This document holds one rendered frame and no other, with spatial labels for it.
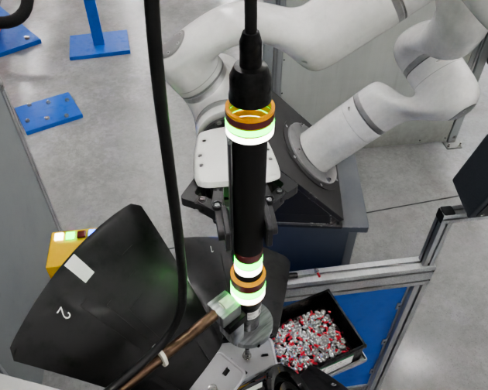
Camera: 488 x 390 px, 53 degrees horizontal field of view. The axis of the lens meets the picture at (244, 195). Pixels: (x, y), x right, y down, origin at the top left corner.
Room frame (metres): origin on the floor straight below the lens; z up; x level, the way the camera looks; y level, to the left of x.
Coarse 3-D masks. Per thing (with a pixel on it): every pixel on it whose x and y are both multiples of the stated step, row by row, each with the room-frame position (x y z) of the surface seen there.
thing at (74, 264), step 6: (72, 258) 0.34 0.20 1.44; (78, 258) 0.35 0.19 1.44; (66, 264) 0.34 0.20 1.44; (72, 264) 0.34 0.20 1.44; (78, 264) 0.34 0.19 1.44; (84, 264) 0.34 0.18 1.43; (72, 270) 0.33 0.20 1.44; (78, 270) 0.33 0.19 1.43; (84, 270) 0.34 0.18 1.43; (90, 270) 0.34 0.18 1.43; (78, 276) 0.33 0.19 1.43; (84, 276) 0.33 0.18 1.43; (90, 276) 0.33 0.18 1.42
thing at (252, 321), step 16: (256, 32) 0.35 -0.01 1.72; (240, 48) 0.35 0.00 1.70; (256, 48) 0.34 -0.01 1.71; (240, 64) 0.35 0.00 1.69; (256, 64) 0.34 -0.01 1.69; (240, 80) 0.34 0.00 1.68; (256, 80) 0.34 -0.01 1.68; (240, 96) 0.34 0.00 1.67; (256, 96) 0.33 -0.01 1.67; (256, 304) 0.34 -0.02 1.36; (256, 320) 0.34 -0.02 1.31
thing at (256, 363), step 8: (224, 344) 0.37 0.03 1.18; (232, 344) 0.37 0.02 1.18; (264, 344) 0.37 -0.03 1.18; (272, 344) 0.37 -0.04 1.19; (224, 352) 0.36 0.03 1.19; (232, 352) 0.36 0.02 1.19; (240, 352) 0.36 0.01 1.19; (256, 352) 0.36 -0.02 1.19; (264, 352) 0.36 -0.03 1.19; (272, 352) 0.36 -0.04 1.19; (240, 360) 0.35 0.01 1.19; (248, 360) 0.35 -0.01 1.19; (256, 360) 0.35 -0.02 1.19; (264, 360) 0.35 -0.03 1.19; (272, 360) 0.35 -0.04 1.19; (248, 368) 0.33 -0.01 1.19; (256, 368) 0.33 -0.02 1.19; (248, 376) 0.32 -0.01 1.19
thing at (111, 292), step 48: (96, 240) 0.37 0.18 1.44; (144, 240) 0.40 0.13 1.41; (48, 288) 0.31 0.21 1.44; (96, 288) 0.32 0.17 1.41; (144, 288) 0.34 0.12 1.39; (192, 288) 0.37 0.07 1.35; (48, 336) 0.27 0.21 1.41; (96, 336) 0.28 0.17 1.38; (144, 336) 0.30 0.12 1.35; (96, 384) 0.25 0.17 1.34; (144, 384) 0.26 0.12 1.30; (192, 384) 0.27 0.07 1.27
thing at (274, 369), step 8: (264, 368) 0.31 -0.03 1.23; (272, 368) 0.30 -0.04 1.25; (280, 368) 0.31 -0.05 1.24; (288, 368) 0.32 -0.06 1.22; (256, 376) 0.30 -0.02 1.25; (264, 376) 0.29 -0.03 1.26; (272, 376) 0.29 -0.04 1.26; (280, 376) 0.30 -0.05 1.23; (288, 376) 0.31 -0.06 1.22; (296, 376) 0.31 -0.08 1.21; (248, 384) 0.29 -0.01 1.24; (256, 384) 0.28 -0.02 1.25; (264, 384) 0.28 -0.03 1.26; (272, 384) 0.28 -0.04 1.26; (280, 384) 0.29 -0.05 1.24; (288, 384) 0.29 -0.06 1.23; (296, 384) 0.30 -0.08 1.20; (304, 384) 0.31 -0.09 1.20
